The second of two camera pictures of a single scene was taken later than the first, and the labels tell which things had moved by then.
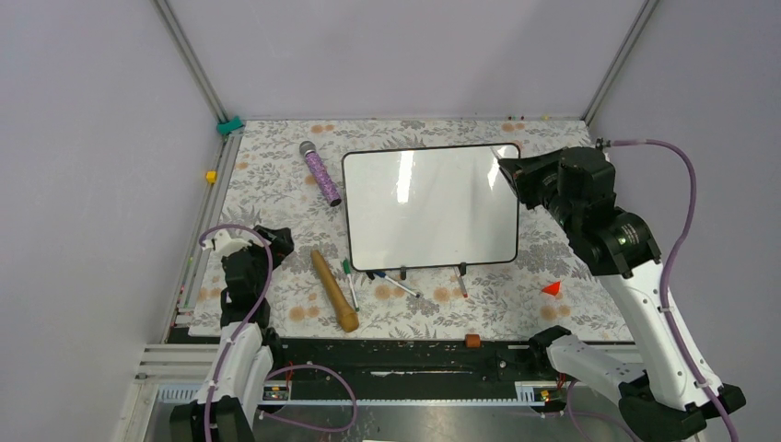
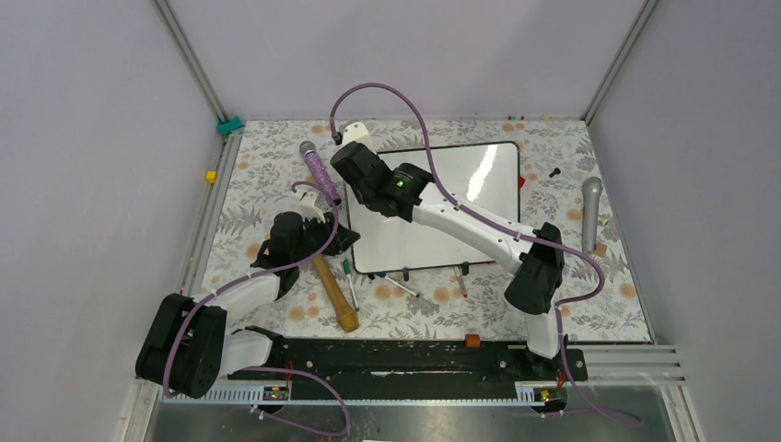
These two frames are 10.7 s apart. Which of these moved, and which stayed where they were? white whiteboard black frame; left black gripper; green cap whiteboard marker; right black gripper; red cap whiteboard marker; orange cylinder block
Moved: right black gripper; left black gripper
Stayed: orange cylinder block; red cap whiteboard marker; white whiteboard black frame; green cap whiteboard marker
